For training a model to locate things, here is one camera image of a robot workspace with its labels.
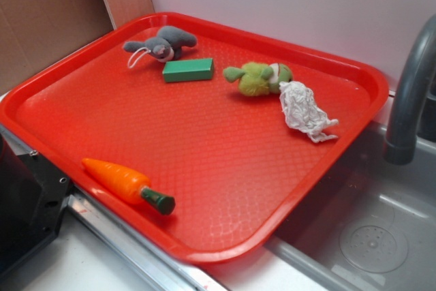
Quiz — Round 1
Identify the grey plastic sink basin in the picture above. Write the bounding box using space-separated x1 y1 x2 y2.
266 123 435 290

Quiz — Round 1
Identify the orange plastic toy carrot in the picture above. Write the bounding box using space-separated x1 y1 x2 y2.
82 158 176 215

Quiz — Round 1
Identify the crumpled white paper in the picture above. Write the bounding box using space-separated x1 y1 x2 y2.
279 81 339 143

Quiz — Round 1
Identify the red plastic tray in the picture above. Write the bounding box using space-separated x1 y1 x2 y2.
1 13 388 264

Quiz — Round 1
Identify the green plush toy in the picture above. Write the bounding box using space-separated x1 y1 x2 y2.
223 62 293 97

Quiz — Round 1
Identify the green rectangular block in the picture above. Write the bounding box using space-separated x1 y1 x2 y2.
163 58 215 83

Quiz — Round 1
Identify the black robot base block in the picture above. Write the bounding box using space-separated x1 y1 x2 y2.
1 138 71 279

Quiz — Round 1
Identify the brown cardboard panel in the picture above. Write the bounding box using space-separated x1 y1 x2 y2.
1 0 154 93

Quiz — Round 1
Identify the grey sink faucet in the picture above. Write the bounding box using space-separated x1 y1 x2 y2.
384 16 435 165

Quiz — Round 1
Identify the grey plush bunny toy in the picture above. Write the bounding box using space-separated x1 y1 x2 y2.
123 25 198 68

